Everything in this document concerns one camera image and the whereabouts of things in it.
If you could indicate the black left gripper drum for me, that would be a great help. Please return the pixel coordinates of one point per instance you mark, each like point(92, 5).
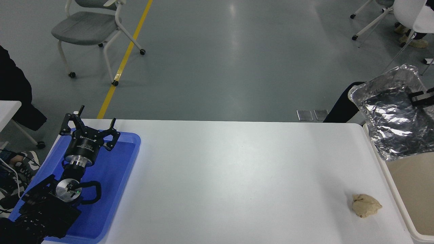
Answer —
point(83, 145)

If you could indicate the silver foil tray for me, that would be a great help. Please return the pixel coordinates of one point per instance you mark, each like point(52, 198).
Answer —
point(393, 122)

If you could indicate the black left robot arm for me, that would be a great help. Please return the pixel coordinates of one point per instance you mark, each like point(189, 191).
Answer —
point(44, 211)

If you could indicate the metal floor plate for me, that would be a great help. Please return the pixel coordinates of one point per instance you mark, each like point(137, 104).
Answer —
point(304, 115)
point(321, 114)

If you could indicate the blue plastic tray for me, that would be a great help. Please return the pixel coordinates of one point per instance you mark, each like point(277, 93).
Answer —
point(112, 183)

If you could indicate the grey white sneaker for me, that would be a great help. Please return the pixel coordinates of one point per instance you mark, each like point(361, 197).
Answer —
point(10, 193)
point(28, 166)

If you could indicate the person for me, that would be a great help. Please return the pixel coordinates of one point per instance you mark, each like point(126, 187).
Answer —
point(415, 40)
point(344, 105)
point(13, 88)

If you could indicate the small white table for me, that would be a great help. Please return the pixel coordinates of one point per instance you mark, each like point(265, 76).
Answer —
point(8, 110)

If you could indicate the white shell chair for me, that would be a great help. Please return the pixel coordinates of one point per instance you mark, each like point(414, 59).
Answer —
point(412, 13)

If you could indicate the large pale bin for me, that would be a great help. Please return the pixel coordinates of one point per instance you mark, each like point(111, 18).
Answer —
point(413, 189)

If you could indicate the grey wheeled chair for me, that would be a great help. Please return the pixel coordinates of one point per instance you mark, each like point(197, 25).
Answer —
point(86, 28)

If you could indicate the crumpled tan paper ball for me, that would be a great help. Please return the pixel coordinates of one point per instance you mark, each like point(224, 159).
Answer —
point(365, 205)

